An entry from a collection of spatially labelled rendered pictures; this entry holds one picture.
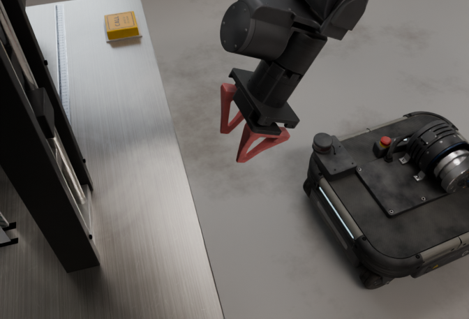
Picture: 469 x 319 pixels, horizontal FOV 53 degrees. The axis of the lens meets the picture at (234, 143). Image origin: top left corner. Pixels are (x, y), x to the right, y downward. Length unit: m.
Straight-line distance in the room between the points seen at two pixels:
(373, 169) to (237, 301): 0.65
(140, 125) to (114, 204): 0.18
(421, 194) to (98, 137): 1.13
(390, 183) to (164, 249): 1.08
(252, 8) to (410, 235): 1.21
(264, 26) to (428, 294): 1.42
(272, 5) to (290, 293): 1.30
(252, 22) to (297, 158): 1.53
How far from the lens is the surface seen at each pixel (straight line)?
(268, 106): 0.60
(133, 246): 0.76
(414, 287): 1.80
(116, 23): 1.13
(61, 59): 1.10
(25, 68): 0.59
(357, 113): 2.25
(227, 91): 0.64
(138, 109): 0.94
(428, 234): 1.63
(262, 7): 0.51
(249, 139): 0.60
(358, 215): 1.60
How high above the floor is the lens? 1.55
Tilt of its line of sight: 49 degrees down
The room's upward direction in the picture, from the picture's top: straight up
